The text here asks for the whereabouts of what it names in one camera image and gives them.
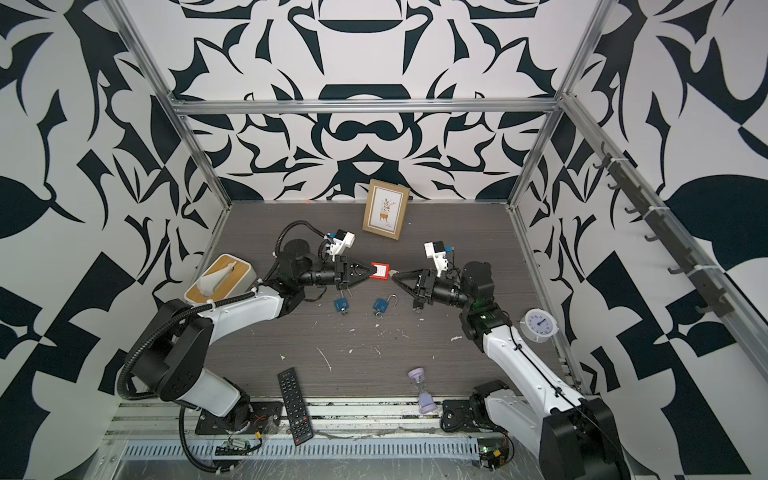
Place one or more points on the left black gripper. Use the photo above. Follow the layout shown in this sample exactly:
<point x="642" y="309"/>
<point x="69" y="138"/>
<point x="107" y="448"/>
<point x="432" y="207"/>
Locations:
<point x="340" y="262"/>

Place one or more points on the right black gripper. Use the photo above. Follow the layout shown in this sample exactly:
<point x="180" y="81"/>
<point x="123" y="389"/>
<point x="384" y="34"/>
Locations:
<point x="428" y="278"/>

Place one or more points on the red padlock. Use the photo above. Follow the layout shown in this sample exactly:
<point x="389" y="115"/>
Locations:
<point x="381" y="271"/>

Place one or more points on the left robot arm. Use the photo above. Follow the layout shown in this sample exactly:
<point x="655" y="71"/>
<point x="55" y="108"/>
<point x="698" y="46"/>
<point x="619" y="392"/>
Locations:
<point x="168" y="360"/>

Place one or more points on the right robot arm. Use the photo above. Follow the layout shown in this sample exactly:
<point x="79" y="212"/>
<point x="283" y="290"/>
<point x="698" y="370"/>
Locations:
<point x="573" y="437"/>

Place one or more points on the blue padlock left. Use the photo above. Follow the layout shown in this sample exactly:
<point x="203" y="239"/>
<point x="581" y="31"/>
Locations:
<point x="341" y="305"/>

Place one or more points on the blue padlock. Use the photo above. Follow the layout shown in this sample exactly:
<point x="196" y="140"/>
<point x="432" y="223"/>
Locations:
<point x="381" y="305"/>
<point x="341" y="305"/>

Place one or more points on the blue padlock middle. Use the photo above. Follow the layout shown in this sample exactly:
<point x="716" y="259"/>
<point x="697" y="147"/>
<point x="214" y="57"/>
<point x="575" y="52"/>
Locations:
<point x="381" y="305"/>

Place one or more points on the purple hourglass timer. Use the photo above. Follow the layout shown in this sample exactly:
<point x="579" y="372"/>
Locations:
<point x="426" y="403"/>

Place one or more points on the white round clock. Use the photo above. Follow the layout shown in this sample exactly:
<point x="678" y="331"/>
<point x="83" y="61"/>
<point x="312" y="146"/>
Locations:
<point x="538" y="325"/>

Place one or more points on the tissue box wooden lid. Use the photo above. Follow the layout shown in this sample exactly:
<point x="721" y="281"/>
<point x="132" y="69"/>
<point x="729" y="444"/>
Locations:
<point x="227" y="277"/>

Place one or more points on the black remote control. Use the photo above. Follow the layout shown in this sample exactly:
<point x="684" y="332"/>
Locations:
<point x="298" y="417"/>

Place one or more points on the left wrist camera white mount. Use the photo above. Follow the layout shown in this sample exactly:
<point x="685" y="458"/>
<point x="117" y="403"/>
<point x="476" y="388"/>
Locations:
<point x="335" y="244"/>

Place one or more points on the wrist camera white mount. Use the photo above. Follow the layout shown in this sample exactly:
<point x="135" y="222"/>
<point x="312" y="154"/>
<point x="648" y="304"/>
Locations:
<point x="335" y="244"/>
<point x="437" y="252"/>

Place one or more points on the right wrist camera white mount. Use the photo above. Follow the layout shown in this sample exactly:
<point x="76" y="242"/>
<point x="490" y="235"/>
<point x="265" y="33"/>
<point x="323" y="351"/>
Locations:
<point x="437" y="252"/>

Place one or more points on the wooden picture frame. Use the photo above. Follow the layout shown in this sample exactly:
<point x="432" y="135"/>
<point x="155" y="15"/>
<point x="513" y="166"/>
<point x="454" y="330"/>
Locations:
<point x="385" y="209"/>

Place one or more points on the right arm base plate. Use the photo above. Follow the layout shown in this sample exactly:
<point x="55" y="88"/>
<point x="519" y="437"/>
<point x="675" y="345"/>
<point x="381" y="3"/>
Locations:
<point x="463" y="416"/>

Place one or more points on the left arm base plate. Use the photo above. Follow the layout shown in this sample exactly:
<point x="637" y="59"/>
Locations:
<point x="258" y="417"/>

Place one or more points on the white cable duct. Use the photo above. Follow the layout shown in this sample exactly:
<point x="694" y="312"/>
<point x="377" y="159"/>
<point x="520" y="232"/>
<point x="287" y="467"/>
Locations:
<point x="322" y="448"/>

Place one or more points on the wall hook rack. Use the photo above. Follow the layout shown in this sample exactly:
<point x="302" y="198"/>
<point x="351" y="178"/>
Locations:
<point x="689" y="260"/>

